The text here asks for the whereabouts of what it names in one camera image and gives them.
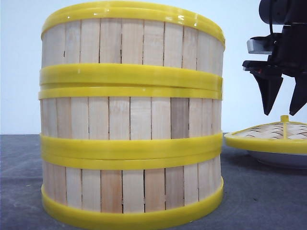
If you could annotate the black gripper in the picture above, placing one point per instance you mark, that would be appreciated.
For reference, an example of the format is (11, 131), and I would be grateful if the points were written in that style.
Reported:
(289, 57)

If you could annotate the woven bamboo steamer lid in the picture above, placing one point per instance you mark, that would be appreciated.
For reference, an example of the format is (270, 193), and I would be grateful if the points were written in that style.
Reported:
(284, 136)

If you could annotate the white plate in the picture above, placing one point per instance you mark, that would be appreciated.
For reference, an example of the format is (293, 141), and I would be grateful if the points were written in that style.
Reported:
(293, 161)

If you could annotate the bamboo steamer basket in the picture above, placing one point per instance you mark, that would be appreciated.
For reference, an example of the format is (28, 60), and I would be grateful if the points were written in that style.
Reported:
(121, 48)
(143, 199)
(115, 133)

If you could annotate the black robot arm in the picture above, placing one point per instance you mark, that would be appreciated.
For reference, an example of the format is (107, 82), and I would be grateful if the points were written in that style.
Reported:
(282, 12)

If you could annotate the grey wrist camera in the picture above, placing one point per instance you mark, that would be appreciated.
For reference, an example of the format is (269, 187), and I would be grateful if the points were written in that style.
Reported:
(263, 44)

